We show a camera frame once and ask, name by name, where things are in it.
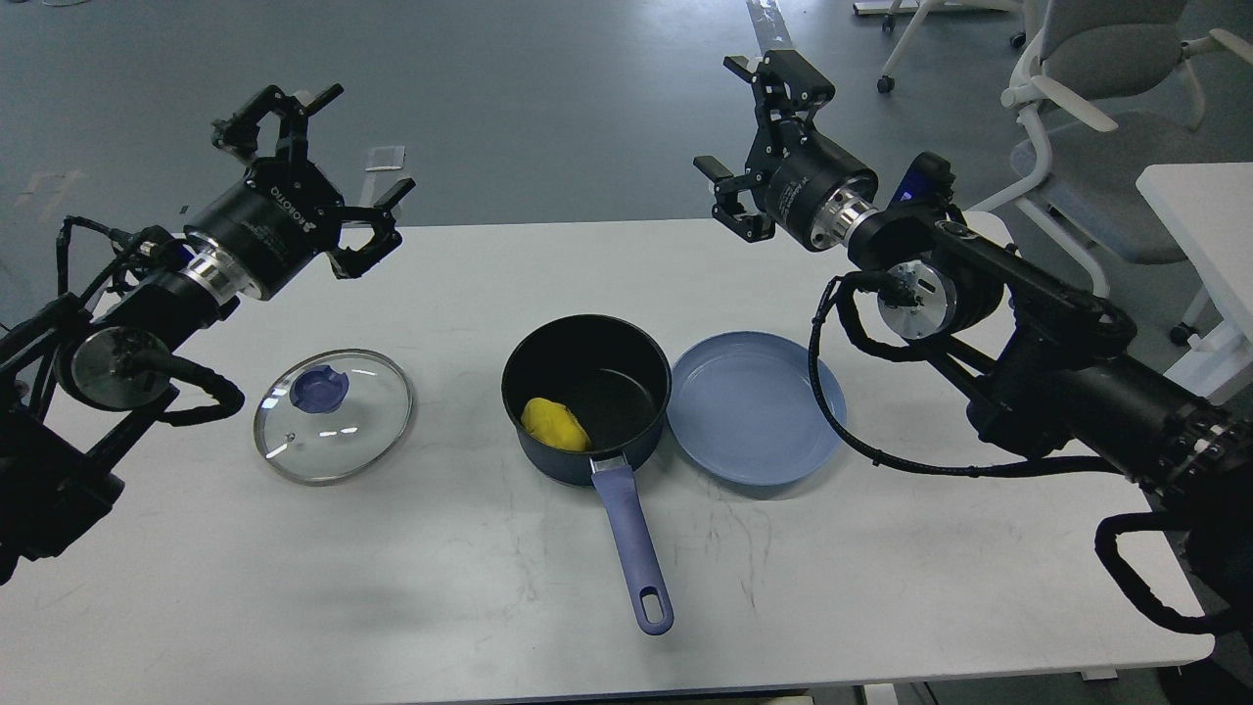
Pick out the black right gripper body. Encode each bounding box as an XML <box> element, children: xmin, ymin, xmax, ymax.
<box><xmin>766</xmin><ymin>131</ymin><xmax>880</xmax><ymax>253</ymax></box>

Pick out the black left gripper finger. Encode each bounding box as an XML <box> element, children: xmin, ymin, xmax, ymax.
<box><xmin>211</xmin><ymin>83</ymin><xmax>346</xmax><ymax>172</ymax></box>
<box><xmin>323</xmin><ymin>178</ymin><xmax>416</xmax><ymax>280</ymax></box>

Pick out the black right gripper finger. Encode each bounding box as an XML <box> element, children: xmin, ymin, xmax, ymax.
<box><xmin>693</xmin><ymin>155</ymin><xmax>776</xmax><ymax>244</ymax></box>
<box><xmin>723</xmin><ymin>50</ymin><xmax>836</xmax><ymax>158</ymax></box>

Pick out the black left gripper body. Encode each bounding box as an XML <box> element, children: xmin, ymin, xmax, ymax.
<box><xmin>184</xmin><ymin>162</ymin><xmax>342</xmax><ymax>301</ymax></box>

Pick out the glass pot lid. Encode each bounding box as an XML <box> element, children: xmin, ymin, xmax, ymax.
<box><xmin>252</xmin><ymin>349</ymin><xmax>417</xmax><ymax>487</ymax></box>

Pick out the yellow potato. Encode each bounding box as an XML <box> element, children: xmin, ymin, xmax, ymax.
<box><xmin>521</xmin><ymin>398</ymin><xmax>591</xmax><ymax>452</ymax></box>

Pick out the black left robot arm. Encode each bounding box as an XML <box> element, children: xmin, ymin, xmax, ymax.
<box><xmin>1</xmin><ymin>84</ymin><xmax>415</xmax><ymax>581</ymax></box>

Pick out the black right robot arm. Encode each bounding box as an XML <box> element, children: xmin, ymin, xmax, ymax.
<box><xmin>693</xmin><ymin>49</ymin><xmax>1252</xmax><ymax>636</ymax></box>

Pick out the white chair base with casters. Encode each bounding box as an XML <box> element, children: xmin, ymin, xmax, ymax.
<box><xmin>852</xmin><ymin>0</ymin><xmax>1027</xmax><ymax>94</ymax></box>

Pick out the blue plate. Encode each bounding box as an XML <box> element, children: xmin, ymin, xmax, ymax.
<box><xmin>668</xmin><ymin>331</ymin><xmax>847</xmax><ymax>490</ymax></box>

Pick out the dark blue saucepan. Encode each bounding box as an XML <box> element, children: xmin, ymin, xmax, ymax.
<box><xmin>501</xmin><ymin>313</ymin><xmax>674</xmax><ymax>636</ymax></box>

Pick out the grey office chair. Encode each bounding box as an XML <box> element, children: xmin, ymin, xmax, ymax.
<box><xmin>977</xmin><ymin>1</ymin><xmax>1250</xmax><ymax>298</ymax></box>

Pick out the white side table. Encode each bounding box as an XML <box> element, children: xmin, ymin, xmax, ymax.
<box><xmin>1136</xmin><ymin>162</ymin><xmax>1252</xmax><ymax>404</ymax></box>

